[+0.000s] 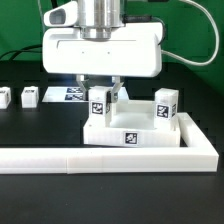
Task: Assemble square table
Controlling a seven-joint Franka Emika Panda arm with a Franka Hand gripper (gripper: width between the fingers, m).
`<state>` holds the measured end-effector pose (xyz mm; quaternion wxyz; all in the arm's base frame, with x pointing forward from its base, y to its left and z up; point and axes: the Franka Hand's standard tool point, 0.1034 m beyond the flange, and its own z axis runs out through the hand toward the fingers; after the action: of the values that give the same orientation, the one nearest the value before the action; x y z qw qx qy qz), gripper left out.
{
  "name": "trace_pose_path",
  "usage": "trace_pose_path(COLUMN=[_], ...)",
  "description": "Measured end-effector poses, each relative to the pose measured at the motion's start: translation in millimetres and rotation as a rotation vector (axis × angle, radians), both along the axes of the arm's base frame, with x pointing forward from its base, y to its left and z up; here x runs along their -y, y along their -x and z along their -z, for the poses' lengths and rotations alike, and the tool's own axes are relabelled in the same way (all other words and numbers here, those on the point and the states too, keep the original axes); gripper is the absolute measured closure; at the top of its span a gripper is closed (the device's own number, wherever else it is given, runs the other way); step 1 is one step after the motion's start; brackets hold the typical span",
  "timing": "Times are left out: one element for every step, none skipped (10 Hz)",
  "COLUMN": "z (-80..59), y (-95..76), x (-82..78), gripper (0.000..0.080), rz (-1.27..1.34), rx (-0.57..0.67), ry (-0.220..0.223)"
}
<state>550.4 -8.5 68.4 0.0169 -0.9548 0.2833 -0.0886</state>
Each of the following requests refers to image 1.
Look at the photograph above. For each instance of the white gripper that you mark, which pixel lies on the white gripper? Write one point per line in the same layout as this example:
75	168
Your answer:
98	38

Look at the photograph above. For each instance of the white square tabletop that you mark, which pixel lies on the white square tabletop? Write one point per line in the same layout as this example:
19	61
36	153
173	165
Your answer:
132	125

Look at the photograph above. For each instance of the white sheet with AprilTags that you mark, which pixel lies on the white sheet with AprilTags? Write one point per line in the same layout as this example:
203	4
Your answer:
73	94

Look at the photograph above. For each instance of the white L-shaped obstacle fence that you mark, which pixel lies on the white L-shaped obstacle fence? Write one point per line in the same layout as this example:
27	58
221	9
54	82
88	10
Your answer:
198	155

